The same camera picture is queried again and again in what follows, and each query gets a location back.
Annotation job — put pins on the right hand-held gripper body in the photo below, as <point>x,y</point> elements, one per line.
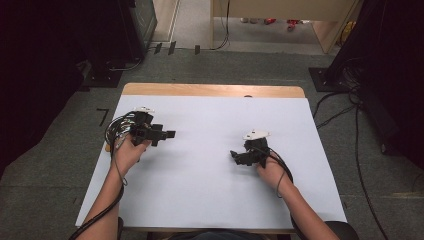
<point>256,146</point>

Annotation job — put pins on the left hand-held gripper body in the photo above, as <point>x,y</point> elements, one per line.
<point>141,125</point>

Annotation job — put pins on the stainless steel bowl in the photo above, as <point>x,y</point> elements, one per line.
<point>124,126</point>

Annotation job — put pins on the person's right hand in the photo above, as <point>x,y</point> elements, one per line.
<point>271,171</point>

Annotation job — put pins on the person's left hand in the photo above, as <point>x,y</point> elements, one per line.
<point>128,156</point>

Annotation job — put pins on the black corner tape mark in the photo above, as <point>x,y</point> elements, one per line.
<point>104,115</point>

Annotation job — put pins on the white table cover sheet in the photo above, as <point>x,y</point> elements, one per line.
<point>206,115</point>

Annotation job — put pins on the black stand base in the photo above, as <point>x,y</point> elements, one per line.
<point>101,79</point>
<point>325,81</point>

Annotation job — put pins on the person's dark clothing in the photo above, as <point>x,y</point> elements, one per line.
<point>213,236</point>

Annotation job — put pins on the dark glass cabinet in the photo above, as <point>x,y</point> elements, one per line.
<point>145,23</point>

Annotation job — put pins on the black chair seat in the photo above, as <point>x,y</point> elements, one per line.
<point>344,230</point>

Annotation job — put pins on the red shoe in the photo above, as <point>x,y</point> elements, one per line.
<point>270,21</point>
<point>292,24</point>

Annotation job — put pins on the pale shoes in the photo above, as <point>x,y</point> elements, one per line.
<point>248,20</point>

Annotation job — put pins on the light wooden desk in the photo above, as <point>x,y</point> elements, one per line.
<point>283,8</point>

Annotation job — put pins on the yellow object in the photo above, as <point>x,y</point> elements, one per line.
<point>347,30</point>

